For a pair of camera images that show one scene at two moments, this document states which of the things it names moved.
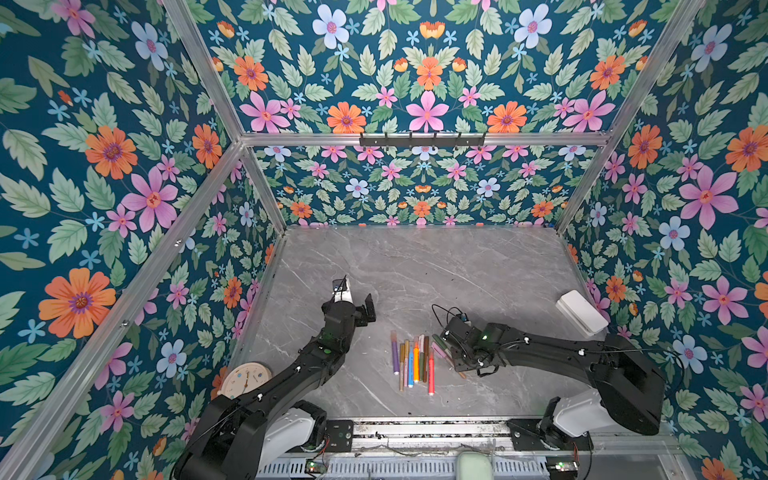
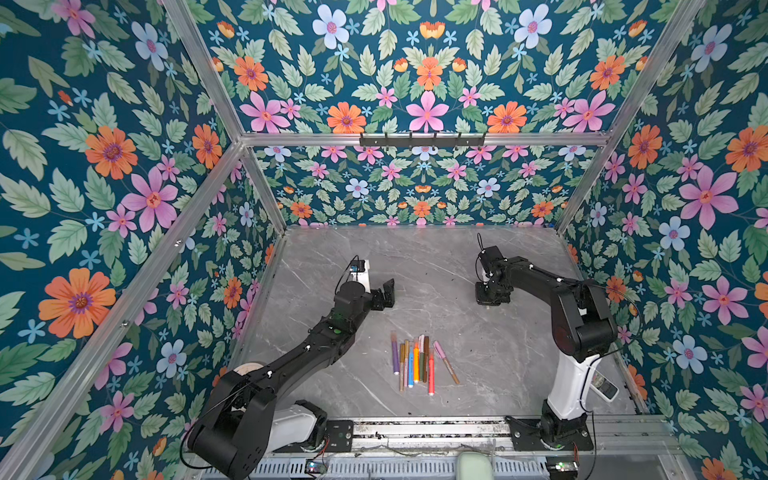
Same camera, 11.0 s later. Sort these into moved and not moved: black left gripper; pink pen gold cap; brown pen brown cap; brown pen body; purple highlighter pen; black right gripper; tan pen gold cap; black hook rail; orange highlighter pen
Moved: black right gripper; brown pen body; black left gripper
Not moved: brown pen brown cap; purple highlighter pen; orange highlighter pen; pink pen gold cap; black hook rail; tan pen gold cap
